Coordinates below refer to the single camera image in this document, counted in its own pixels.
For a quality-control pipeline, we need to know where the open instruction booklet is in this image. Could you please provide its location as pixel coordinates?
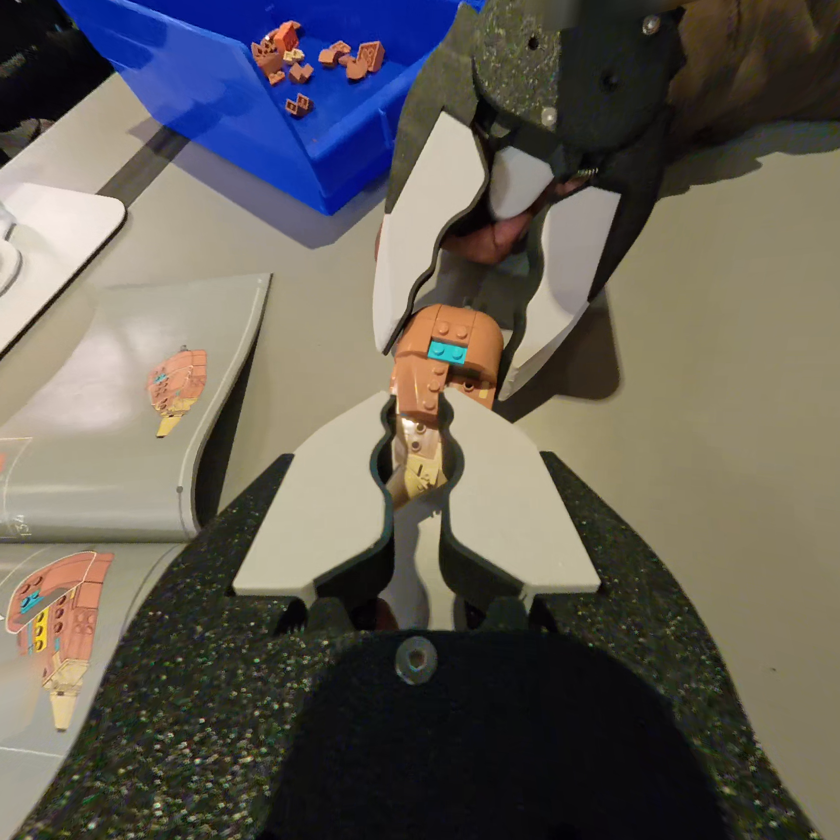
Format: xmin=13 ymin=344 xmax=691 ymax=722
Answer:
xmin=0 ymin=274 xmax=273 ymax=762

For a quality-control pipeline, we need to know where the brown brick vehicle model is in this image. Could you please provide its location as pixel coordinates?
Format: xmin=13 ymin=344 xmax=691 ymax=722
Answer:
xmin=384 ymin=303 xmax=505 ymax=509

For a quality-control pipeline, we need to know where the pile of brown bricks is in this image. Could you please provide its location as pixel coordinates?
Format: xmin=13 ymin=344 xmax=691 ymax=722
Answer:
xmin=251 ymin=20 xmax=386 ymax=119

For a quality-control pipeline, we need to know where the person's right forearm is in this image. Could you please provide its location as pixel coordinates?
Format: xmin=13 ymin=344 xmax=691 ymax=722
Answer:
xmin=669 ymin=0 xmax=840 ymax=145

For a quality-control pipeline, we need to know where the grey desk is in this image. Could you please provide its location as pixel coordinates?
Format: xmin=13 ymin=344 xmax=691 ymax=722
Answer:
xmin=0 ymin=72 xmax=840 ymax=840

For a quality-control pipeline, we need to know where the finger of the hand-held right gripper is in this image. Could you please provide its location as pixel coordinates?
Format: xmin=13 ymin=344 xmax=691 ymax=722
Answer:
xmin=497 ymin=190 xmax=623 ymax=403
xmin=372 ymin=110 xmax=493 ymax=357

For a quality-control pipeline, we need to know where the white stand base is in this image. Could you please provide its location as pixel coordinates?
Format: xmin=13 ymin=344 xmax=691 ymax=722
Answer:
xmin=0 ymin=184 xmax=127 ymax=355

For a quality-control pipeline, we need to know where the person's right hand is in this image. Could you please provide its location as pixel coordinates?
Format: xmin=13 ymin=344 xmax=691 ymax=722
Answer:
xmin=443 ymin=180 xmax=585 ymax=265

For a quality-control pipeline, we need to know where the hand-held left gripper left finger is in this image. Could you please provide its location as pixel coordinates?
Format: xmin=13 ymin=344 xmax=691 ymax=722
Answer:
xmin=233 ymin=392 xmax=395 ymax=608

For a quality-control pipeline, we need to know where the blue plastic bin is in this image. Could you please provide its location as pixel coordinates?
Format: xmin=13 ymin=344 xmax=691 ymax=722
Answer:
xmin=59 ymin=0 xmax=487 ymax=216

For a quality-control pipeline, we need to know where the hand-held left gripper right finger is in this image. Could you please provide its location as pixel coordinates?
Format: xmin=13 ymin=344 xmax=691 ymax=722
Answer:
xmin=440 ymin=394 xmax=603 ymax=613

